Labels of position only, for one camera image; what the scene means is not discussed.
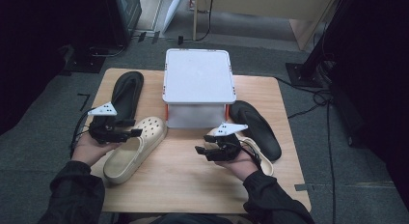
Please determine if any black floor cable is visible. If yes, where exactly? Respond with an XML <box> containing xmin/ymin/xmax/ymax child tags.
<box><xmin>274</xmin><ymin>76</ymin><xmax>338</xmax><ymax>224</ymax></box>

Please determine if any right hand-held gripper cable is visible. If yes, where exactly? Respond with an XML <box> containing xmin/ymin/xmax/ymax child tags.
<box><xmin>237</xmin><ymin>140</ymin><xmax>263</xmax><ymax>171</ymax></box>

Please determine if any black metal stand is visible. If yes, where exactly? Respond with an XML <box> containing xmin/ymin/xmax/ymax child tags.
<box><xmin>285</xmin><ymin>0</ymin><xmax>346</xmax><ymax>89</ymax></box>

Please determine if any black stand base plate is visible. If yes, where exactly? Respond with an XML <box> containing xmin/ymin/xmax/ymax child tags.
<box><xmin>63</xmin><ymin>44</ymin><xmax>107</xmax><ymax>74</ymax></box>

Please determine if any left hand-held gripper cable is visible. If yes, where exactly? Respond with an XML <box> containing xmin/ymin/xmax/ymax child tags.
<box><xmin>69</xmin><ymin>107</ymin><xmax>98</xmax><ymax>159</ymax></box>

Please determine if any person's left hand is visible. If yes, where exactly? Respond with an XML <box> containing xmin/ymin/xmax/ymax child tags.
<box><xmin>70</xmin><ymin>133</ymin><xmax>122</xmax><ymax>167</ymax></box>

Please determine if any hand-held gripper cable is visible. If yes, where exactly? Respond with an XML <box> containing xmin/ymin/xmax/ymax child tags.
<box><xmin>69</xmin><ymin>107</ymin><xmax>98</xmax><ymax>159</ymax></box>
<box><xmin>237</xmin><ymin>140</ymin><xmax>263</xmax><ymax>171</ymax></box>

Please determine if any black slipper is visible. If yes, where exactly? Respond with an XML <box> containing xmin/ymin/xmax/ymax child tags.
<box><xmin>91</xmin><ymin>70</ymin><xmax>145</xmax><ymax>128</ymax></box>
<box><xmin>229</xmin><ymin>99</ymin><xmax>283</xmax><ymax>162</ymax></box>

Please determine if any light wooden furniture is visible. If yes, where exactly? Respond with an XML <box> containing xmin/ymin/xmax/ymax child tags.
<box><xmin>192</xmin><ymin>0</ymin><xmax>341</xmax><ymax>52</ymax></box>

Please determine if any beige clog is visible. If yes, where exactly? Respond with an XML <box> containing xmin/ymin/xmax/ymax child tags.
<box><xmin>205</xmin><ymin>126</ymin><xmax>275</xmax><ymax>178</ymax></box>
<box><xmin>102</xmin><ymin>116</ymin><xmax>168</xmax><ymax>185</ymax></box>

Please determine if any person's right hand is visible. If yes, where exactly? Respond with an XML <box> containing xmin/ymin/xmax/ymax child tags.
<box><xmin>214</xmin><ymin>150</ymin><xmax>259</xmax><ymax>182</ymax></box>

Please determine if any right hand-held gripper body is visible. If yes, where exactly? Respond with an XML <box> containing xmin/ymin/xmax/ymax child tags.
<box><xmin>205</xmin><ymin>122</ymin><xmax>249</xmax><ymax>162</ymax></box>

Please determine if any black cabinet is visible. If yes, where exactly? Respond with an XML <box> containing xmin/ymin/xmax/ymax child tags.
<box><xmin>102</xmin><ymin>0</ymin><xmax>143</xmax><ymax>48</ymax></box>

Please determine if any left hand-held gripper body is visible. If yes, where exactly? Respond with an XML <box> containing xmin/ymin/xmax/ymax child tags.
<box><xmin>87</xmin><ymin>101</ymin><xmax>131</xmax><ymax>145</ymax></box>

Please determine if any hanging black cable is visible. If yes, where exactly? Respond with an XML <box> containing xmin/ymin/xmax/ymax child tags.
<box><xmin>195</xmin><ymin>0</ymin><xmax>215</xmax><ymax>42</ymax></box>

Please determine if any white shoe rack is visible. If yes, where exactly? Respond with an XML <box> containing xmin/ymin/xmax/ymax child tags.
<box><xmin>162</xmin><ymin>48</ymin><xmax>237</xmax><ymax>129</ymax></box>

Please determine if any white board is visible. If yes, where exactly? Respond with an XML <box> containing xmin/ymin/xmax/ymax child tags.
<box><xmin>162</xmin><ymin>0</ymin><xmax>185</xmax><ymax>34</ymax></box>

